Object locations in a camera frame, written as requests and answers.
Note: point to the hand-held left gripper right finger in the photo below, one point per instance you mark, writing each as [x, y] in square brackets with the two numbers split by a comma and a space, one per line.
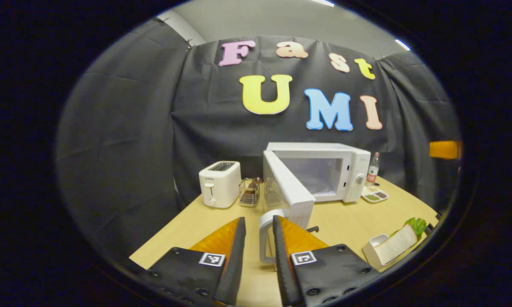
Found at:
[281, 264]

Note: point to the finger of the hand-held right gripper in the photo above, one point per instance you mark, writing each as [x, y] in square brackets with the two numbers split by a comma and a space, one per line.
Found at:
[446, 150]

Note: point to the black backdrop cloth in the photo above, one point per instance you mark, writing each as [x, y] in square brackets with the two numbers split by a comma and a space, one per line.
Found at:
[132, 149]

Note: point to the white divided plate with beans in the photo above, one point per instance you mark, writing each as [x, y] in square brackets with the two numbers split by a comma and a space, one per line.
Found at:
[375, 196]

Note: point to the white toaster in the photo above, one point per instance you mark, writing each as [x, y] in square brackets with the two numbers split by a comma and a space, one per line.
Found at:
[219, 187]

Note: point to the small ceiling light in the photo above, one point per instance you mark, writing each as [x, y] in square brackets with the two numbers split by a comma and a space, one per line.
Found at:
[402, 44]

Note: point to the sandwich with lettuce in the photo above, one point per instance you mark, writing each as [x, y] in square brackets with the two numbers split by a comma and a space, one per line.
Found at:
[399, 245]

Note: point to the white microwave oven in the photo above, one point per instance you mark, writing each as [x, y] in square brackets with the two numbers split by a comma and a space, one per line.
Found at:
[315, 149]

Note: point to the large ceiling light panel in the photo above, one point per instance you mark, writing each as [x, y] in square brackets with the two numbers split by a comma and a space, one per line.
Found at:
[323, 2]

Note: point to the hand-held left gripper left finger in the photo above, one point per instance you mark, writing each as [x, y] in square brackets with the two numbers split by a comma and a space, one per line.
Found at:
[234, 264]

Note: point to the clear plastic water bottle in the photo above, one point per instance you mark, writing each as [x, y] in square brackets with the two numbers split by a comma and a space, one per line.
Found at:
[372, 172]

